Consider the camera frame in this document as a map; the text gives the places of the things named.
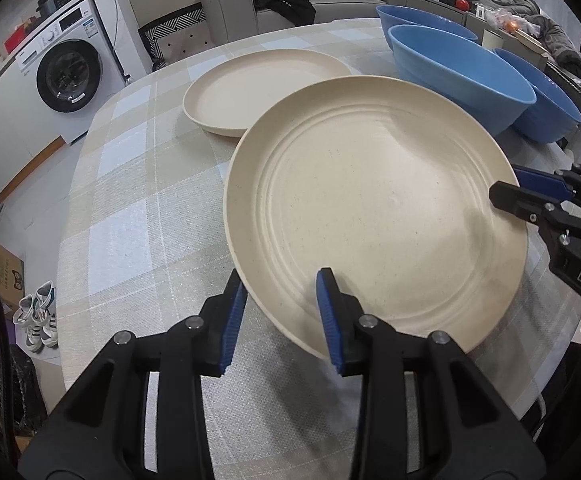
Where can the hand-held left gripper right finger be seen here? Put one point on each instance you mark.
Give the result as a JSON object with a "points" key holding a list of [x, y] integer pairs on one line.
{"points": [[328, 320]]}

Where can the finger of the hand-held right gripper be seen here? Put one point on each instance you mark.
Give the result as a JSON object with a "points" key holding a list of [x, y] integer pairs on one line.
{"points": [[515, 200], [535, 180]]}

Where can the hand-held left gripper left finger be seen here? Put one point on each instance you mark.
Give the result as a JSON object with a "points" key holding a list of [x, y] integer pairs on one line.
{"points": [[233, 320]]}

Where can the blue bowl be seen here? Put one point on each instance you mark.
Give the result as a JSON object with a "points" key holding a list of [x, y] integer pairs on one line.
{"points": [[420, 17], [460, 75], [550, 110]]}

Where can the cream round plate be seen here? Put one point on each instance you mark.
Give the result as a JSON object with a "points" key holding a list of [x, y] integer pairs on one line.
{"points": [[370, 200], [250, 90]]}

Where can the grey blanket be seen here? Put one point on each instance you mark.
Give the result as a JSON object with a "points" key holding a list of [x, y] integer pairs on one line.
{"points": [[555, 35]]}

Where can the checked tablecloth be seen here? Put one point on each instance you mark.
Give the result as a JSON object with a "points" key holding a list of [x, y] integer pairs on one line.
{"points": [[145, 200]]}

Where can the clear plastic bag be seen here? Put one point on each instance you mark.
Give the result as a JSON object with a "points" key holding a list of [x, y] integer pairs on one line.
{"points": [[501, 17]]}

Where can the white sneaker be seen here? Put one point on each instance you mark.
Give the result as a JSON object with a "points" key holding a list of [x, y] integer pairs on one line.
{"points": [[33, 335], [45, 297], [23, 310], [50, 330]]}

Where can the red round object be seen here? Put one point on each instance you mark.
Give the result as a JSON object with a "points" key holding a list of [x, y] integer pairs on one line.
{"points": [[462, 4]]}

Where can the cardboard box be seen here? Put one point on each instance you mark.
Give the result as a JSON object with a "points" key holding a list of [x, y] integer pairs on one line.
{"points": [[0, 265]]}

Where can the white washing machine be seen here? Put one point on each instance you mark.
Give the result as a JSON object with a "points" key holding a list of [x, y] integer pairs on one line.
{"points": [[65, 80]]}

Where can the black white patterned cushion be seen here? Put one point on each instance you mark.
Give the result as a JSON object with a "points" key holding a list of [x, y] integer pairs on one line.
{"points": [[170, 30]]}

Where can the red box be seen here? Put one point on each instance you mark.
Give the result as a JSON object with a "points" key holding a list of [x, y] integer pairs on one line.
{"points": [[14, 39]]}

